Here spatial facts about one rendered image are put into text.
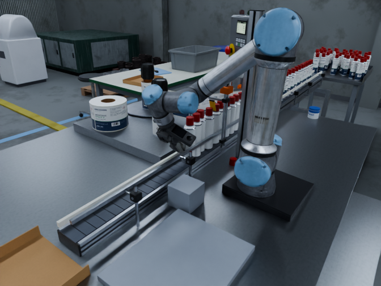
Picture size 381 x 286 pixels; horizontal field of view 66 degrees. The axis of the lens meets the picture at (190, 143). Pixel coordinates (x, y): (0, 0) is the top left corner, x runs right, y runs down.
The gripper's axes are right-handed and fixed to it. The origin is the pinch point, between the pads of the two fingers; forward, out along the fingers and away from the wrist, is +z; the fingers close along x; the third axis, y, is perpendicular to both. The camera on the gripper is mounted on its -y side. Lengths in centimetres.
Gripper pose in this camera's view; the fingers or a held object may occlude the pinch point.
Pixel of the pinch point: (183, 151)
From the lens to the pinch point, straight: 127.5
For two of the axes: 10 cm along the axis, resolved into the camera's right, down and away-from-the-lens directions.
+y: -8.1, -2.7, 5.2
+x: -5.2, 7.4, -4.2
